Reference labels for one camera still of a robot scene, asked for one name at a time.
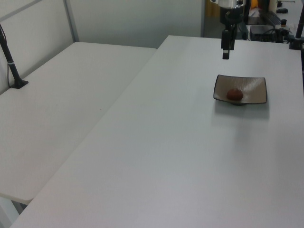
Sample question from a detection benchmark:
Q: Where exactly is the small round reddish-brown food item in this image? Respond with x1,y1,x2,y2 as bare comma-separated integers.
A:
226,87,244,101

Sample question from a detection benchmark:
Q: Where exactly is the black vertical pole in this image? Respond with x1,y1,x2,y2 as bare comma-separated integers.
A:
243,0,250,40

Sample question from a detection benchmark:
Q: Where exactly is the yellow panel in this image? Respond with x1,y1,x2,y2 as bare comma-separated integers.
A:
205,0,221,18

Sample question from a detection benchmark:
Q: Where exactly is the black keyboard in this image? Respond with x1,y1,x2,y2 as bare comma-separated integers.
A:
259,9,281,26

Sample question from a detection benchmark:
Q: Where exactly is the black Franka gripper body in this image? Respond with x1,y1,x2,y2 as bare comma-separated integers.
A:
219,7,245,31

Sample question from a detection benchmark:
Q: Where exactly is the square brown ceramic plate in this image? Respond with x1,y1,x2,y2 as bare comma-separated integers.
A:
213,74,268,106

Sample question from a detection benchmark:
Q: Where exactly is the thin black cable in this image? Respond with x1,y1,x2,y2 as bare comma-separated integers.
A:
0,23,12,88

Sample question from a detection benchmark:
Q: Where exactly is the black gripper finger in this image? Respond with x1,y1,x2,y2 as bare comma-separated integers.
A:
230,25,237,51
221,29,232,60

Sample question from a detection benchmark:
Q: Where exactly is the black clamp camera stand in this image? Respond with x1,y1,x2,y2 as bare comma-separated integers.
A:
288,14,304,50

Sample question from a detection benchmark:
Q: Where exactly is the black camera stand pole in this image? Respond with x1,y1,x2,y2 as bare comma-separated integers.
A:
0,23,29,89

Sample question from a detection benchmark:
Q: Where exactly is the black electronics box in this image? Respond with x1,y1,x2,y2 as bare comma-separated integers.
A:
249,24,285,44

